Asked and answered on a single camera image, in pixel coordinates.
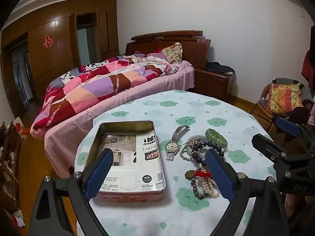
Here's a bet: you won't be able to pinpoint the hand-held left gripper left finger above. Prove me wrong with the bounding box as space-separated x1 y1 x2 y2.
29 148 115 236

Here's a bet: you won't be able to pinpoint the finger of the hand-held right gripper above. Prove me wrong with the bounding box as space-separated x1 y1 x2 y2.
251 133 304 174
275 117 315 139

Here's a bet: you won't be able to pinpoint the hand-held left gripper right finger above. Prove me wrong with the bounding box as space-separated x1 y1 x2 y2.
204 148 289 236

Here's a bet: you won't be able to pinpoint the red coral bracelet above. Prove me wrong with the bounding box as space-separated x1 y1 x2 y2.
194 168 212 179

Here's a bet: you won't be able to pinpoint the pearl necklace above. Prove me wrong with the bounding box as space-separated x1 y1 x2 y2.
201 174 221 198

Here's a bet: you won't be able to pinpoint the purple bead bracelet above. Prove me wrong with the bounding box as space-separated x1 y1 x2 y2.
191 140 227 168

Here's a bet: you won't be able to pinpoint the grey bead bracelet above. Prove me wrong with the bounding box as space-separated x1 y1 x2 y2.
191 177 208 200

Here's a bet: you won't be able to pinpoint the green jade bracelet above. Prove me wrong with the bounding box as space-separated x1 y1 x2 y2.
205 128 229 151

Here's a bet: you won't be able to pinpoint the rectangular metal tin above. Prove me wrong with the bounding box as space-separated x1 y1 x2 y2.
87 120 166 202

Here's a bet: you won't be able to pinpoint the silver bead chain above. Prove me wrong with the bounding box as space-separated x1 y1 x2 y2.
180 139 205 161

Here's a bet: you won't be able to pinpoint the dark maroon clothes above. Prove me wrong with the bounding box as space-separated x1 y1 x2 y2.
286 105 312 129

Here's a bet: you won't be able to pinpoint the colourful patterned cushion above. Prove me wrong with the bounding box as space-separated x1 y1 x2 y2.
266 82 303 116

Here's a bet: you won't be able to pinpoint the wicker chair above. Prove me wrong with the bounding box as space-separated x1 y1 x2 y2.
251 77 315 134

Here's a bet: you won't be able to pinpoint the silver wristwatch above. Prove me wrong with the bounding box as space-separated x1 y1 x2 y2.
165 125 190 161

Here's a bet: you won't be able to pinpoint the red hanging garment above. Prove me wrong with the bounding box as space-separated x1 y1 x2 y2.
301 50 315 89

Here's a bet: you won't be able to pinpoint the patchwork quilt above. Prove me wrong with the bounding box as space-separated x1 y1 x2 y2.
30 55 181 132

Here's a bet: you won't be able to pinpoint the cloud print tablecloth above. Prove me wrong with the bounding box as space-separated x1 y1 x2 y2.
74 89 278 236

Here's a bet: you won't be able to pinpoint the bed with pink sheet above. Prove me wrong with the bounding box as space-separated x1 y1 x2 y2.
30 60 196 179

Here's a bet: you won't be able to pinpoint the dark folded clothes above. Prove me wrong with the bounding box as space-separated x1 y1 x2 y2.
205 61 236 76

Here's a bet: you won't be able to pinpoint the wooden nightstand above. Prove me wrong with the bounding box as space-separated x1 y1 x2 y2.
195 67 234 97

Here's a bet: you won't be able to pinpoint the red and white bag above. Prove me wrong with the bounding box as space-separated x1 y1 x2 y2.
13 117 32 138

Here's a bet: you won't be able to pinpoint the cluttered wooden shelf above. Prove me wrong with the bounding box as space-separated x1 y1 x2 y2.
0 122 26 228

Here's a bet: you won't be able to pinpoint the wooden headboard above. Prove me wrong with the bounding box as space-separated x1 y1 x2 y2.
125 30 211 68

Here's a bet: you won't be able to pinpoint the pink pillow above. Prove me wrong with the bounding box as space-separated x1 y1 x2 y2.
146 52 169 61

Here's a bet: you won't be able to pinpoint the floral pillow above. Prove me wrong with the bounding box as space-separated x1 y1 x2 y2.
162 42 183 64

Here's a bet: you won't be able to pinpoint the wooden wardrobe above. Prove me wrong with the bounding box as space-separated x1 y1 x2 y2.
0 0 120 118

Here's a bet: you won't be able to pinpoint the red paper wall decoration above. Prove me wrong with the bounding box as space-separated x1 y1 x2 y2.
43 35 55 49

